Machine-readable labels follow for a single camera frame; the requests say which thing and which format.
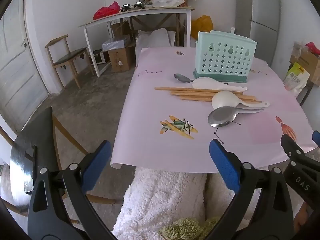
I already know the white plastic ladle spoon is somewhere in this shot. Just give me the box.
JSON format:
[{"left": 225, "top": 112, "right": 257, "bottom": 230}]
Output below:
[{"left": 211, "top": 90, "right": 270, "bottom": 109}]

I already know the pink printed tablecloth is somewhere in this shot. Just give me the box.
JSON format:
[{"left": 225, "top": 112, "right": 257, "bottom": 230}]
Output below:
[{"left": 111, "top": 47, "right": 316, "bottom": 173}]

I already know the white plastic bag on table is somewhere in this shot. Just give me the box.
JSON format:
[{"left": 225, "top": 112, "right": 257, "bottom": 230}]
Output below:
[{"left": 152, "top": 0, "right": 184, "bottom": 8}]

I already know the small steel spoon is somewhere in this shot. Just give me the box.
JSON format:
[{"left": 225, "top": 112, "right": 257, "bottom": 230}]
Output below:
[{"left": 174, "top": 73, "right": 227, "bottom": 85}]

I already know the wooden chair black seat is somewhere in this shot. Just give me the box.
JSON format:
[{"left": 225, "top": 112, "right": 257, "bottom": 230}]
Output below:
[{"left": 45, "top": 34, "right": 94, "bottom": 89}]

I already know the white fluffy garment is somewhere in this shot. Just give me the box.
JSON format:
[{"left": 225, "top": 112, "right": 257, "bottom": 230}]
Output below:
[{"left": 112, "top": 168, "right": 235, "bottom": 239}]

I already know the silver refrigerator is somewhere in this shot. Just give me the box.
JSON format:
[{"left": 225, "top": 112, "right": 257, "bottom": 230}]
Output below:
[{"left": 235, "top": 0, "right": 280, "bottom": 66}]

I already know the red plastic bag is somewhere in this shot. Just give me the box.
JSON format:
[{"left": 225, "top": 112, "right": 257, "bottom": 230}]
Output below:
[{"left": 93, "top": 1, "right": 120, "bottom": 21}]

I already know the white sack under table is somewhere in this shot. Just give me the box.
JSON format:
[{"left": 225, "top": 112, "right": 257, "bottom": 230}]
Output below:
[{"left": 135, "top": 28, "right": 176, "bottom": 66}]

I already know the cardboard box right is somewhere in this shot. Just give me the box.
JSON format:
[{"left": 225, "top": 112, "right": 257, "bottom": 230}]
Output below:
[{"left": 290, "top": 42, "right": 319, "bottom": 86}]

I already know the cardboard box under table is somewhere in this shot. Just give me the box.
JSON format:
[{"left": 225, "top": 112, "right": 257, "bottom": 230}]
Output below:
[{"left": 108, "top": 46, "right": 136, "bottom": 73}]

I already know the white side table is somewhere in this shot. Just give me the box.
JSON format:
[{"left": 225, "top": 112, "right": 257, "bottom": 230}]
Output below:
[{"left": 79, "top": 7, "right": 194, "bottom": 77}]

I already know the mint green utensil holder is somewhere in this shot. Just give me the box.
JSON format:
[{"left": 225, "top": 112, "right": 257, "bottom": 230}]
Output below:
[{"left": 194, "top": 30, "right": 257, "bottom": 83}]

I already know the yellow plastic bag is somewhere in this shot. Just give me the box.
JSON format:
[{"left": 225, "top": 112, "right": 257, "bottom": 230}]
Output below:
[{"left": 191, "top": 15, "right": 214, "bottom": 41}]

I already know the yellow rice bag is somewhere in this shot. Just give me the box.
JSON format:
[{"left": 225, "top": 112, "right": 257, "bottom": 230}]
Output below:
[{"left": 283, "top": 62, "right": 310, "bottom": 98}]

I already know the wooden chopstick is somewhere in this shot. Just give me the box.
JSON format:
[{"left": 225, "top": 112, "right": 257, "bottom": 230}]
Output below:
[
  {"left": 170, "top": 91, "right": 257, "bottom": 101},
  {"left": 154, "top": 87, "right": 243, "bottom": 95},
  {"left": 179, "top": 95, "right": 260, "bottom": 103},
  {"left": 180, "top": 96, "right": 212, "bottom": 102}
]

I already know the white rice paddle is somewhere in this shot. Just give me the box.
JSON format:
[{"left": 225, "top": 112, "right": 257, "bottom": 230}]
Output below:
[{"left": 192, "top": 77, "right": 247, "bottom": 92}]

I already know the white door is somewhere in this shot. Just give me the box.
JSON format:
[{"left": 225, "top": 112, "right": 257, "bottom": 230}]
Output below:
[{"left": 0, "top": 0, "right": 48, "bottom": 133}]

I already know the large steel spoon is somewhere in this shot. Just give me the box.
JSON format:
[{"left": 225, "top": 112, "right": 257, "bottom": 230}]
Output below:
[{"left": 207, "top": 106, "right": 263, "bottom": 127}]

